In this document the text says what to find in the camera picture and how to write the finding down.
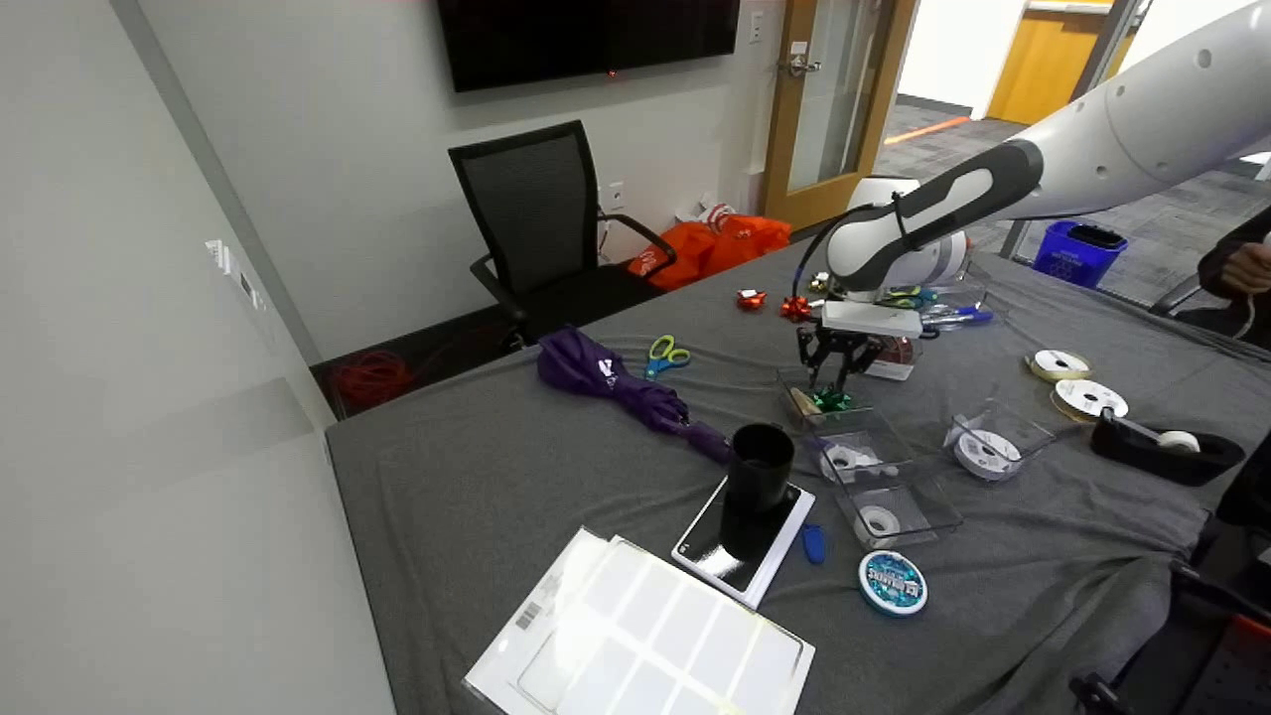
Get wooden glass door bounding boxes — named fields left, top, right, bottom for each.
left=762, top=0, right=918, bottom=232

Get blue recycling bin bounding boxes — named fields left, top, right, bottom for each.
left=1032, top=221, right=1127, bottom=286

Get green ribbon bow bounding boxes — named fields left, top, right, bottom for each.
left=809, top=385, right=852, bottom=417

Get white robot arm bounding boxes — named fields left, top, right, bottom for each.
left=791, top=0, right=1271, bottom=392

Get grey table cloth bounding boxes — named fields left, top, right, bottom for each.
left=331, top=257, right=1271, bottom=715

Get black cup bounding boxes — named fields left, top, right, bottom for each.
left=723, top=422, right=793, bottom=561

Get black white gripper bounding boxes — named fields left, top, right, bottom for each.
left=793, top=299, right=923, bottom=404

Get black tape dispenser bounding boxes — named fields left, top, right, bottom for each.
left=1089, top=422, right=1243, bottom=483

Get black wall television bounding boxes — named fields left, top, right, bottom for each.
left=438, top=0, right=740, bottom=92

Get clear compartment case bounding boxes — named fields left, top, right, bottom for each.
left=785, top=385, right=960, bottom=548

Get white tape roll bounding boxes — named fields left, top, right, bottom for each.
left=1024, top=348, right=1089, bottom=381
left=1054, top=377, right=1127, bottom=422

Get white tape roll near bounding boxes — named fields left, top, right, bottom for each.
left=1054, top=377, right=1127, bottom=422

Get white label sheets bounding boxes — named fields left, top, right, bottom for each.
left=465, top=529, right=814, bottom=715

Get white tape roll far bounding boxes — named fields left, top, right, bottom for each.
left=1024, top=348, right=1089, bottom=381

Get blue green scissors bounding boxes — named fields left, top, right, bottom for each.
left=645, top=332, right=690, bottom=377

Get blue flash drive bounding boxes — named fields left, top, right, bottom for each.
left=797, top=523, right=825, bottom=563

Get dark chair at right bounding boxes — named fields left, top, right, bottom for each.
left=1067, top=438, right=1271, bottom=715

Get small red bow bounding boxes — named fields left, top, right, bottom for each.
left=734, top=286, right=767, bottom=312

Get blue purple ribbon pile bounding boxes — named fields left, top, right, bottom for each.
left=918, top=286, right=992, bottom=328

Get red ribbon bow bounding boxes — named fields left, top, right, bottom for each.
left=779, top=299, right=809, bottom=323

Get round blue white tin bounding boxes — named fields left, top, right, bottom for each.
left=857, top=551, right=928, bottom=617

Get dark red bow in box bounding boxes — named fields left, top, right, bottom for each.
left=867, top=336, right=918, bottom=381

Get black mesh office chair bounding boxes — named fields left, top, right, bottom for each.
left=448, top=120, right=678, bottom=345

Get red cable coil on floor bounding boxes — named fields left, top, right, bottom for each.
left=331, top=348, right=423, bottom=413

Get person in dark clothes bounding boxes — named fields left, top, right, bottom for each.
left=1201, top=205, right=1271, bottom=341

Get orange plastic bags on floor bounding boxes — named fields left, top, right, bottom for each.
left=622, top=213, right=791, bottom=290

